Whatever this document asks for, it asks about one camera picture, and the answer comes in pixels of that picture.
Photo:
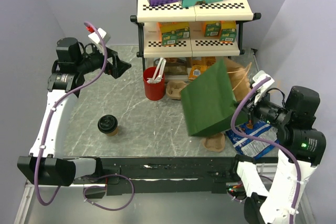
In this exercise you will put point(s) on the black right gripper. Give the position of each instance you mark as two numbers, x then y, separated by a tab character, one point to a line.
251	108

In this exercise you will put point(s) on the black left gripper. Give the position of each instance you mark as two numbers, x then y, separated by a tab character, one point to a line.
119	66

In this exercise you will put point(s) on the green paper bag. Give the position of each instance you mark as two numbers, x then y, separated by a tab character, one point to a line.
210	101

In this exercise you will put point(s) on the brown cardboard cup carrier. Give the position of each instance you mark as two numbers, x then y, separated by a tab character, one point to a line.
215	143

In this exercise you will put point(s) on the black plastic cup lid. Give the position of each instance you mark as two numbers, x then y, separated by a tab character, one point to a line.
106	123

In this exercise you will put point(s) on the brown paper coffee cup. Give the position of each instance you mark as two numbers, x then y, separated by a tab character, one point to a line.
113	131

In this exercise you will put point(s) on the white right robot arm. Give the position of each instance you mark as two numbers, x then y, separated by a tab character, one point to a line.
300	151

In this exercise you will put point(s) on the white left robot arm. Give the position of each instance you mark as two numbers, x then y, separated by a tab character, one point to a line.
45	164

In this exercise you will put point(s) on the white wrapped straws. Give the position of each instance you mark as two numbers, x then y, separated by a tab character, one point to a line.
158	73

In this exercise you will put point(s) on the red plastic cup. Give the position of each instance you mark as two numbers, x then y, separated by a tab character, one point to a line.
153	91

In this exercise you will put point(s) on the blue chips bag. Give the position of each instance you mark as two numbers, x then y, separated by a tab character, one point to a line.
253	148

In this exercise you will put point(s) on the brown snack bag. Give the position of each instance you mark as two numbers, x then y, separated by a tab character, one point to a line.
175	67

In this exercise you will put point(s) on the spare brown cup carriers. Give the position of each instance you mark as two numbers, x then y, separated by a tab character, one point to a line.
174	88

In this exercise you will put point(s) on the green yellow box left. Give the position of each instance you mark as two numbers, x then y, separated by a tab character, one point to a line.
171	32

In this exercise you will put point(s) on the green yellow box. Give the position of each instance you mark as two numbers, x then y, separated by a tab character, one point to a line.
171	32
225	31

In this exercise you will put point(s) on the orange snack bag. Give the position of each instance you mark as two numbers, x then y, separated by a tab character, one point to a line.
199	65

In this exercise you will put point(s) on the green yellow box right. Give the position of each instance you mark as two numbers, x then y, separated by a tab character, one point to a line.
225	31

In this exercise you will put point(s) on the cream black shelf rack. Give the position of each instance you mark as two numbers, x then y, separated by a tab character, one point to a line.
197	45

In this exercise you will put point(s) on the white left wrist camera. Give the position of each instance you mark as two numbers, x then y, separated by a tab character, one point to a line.
97	36

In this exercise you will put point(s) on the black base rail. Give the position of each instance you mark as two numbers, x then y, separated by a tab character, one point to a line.
169	174

